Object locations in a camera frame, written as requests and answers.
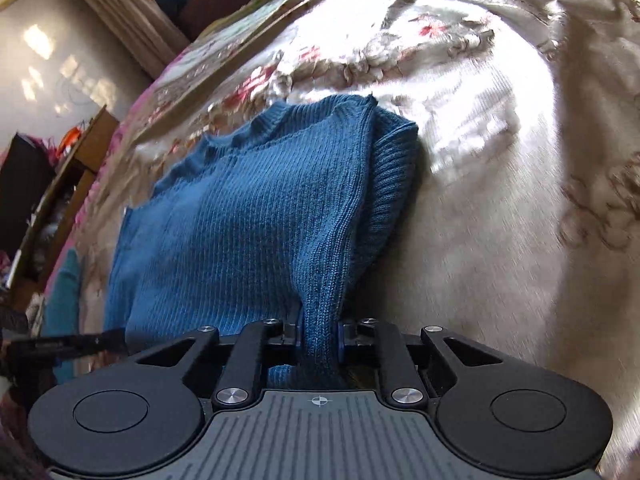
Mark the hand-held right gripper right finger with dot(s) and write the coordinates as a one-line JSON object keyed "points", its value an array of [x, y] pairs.
{"points": [[347, 340]]}

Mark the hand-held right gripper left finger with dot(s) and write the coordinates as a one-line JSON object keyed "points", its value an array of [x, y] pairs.
{"points": [[290, 340]]}

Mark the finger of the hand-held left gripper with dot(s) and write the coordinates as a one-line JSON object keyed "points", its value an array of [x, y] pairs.
{"points": [[75, 346]]}

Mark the blue striped knit sweater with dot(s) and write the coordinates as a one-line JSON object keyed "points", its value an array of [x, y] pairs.
{"points": [[250, 220]]}

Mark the teal knit garment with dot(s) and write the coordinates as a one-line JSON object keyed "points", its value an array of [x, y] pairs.
{"points": [[64, 295]]}

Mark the black monitor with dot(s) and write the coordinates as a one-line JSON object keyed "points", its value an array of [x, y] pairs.
{"points": [[25, 185]]}

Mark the wooden side cabinet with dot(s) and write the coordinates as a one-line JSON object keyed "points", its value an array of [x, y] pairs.
{"points": [[87, 150]]}

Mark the floral satin bedspread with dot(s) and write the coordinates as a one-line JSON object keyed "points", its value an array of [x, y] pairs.
{"points": [[475, 185]]}

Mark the orange object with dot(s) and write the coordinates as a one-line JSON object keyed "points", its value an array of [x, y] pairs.
{"points": [[70, 139]]}

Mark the beige curtain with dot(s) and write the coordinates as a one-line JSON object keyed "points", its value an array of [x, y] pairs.
{"points": [[125, 10]]}

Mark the maroon sofa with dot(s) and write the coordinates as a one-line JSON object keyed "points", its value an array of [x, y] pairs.
{"points": [[215, 5]]}

